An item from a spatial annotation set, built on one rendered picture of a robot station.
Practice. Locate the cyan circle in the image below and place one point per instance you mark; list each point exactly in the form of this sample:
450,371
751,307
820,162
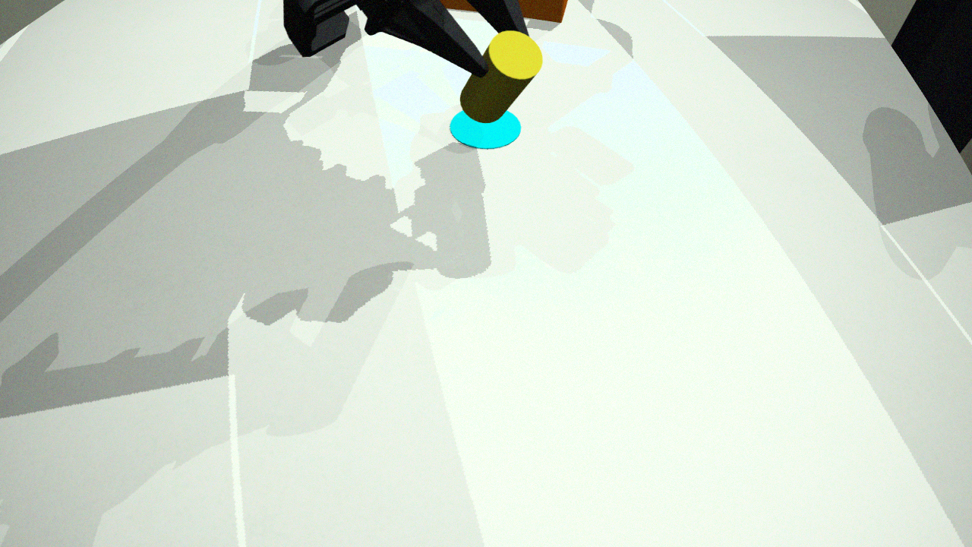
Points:
485,135

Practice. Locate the yellow cylinder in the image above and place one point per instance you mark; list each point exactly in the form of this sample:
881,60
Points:
513,61

